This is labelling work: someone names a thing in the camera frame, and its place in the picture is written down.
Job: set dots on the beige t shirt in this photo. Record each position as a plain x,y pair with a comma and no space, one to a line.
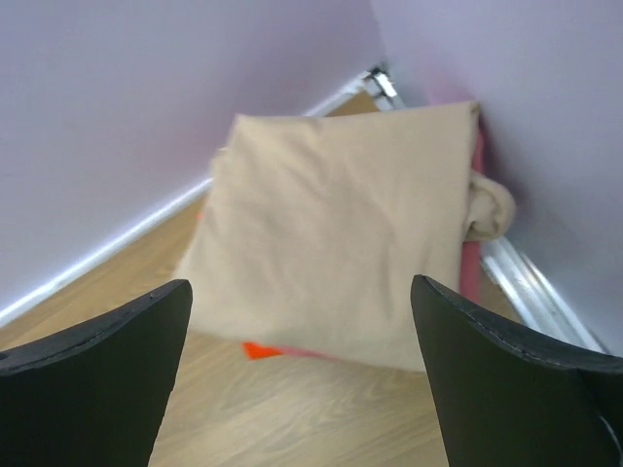
314,228

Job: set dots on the folded orange t shirt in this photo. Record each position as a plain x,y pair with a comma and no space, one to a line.
258,350

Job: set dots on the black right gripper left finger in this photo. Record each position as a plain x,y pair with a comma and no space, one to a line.
95,394

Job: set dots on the folded pink t shirt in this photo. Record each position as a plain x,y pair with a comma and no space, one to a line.
362,102

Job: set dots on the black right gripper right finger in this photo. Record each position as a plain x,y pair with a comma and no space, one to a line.
506,395

